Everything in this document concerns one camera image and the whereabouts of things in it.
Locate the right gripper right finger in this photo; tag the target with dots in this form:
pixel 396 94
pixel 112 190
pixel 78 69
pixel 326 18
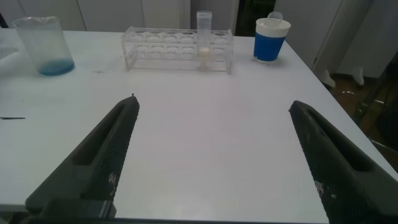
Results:
pixel 342 174

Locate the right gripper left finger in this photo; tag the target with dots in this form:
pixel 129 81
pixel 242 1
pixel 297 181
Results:
pixel 93 168

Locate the yellow pigment test tube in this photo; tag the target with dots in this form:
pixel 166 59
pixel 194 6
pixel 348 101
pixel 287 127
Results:
pixel 204 51

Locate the clear plastic beaker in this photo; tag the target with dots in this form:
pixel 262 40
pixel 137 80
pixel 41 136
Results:
pixel 49 59

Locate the clear acrylic test tube rack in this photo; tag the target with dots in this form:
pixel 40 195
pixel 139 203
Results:
pixel 174 53

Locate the white folding partition screen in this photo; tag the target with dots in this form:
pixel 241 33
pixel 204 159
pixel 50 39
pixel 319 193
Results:
pixel 311 28
pixel 109 12
pixel 373 40

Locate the blue white paper cup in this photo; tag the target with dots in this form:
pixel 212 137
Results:
pixel 269 46

